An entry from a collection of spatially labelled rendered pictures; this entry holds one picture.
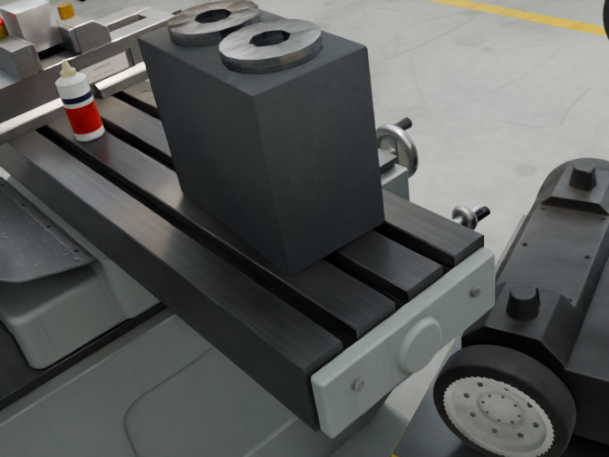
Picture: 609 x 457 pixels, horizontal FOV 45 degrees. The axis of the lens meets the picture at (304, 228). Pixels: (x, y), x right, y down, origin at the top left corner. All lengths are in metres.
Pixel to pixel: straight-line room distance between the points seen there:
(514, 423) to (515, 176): 1.49
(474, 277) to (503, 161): 1.93
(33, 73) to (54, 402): 0.45
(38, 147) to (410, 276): 0.58
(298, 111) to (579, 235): 0.76
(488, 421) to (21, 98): 0.82
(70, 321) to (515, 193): 1.75
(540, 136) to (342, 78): 2.16
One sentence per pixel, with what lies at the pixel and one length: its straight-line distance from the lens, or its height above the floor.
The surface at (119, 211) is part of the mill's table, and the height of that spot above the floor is 0.93.
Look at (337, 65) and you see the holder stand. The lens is 0.62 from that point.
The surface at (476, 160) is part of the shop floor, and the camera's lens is 2.62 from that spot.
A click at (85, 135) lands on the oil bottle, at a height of 0.94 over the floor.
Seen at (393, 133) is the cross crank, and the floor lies 0.68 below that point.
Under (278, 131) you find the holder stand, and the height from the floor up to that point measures 1.08.
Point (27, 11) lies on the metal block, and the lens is 1.12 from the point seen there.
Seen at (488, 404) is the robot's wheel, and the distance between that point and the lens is 1.13.
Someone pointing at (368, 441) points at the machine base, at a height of 0.20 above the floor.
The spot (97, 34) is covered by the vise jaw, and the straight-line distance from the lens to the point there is 1.13.
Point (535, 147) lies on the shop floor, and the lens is 2.69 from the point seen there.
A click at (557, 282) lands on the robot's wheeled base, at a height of 0.59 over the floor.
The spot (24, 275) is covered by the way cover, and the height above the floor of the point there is 0.88.
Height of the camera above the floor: 1.36
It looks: 35 degrees down
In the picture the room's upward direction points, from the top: 10 degrees counter-clockwise
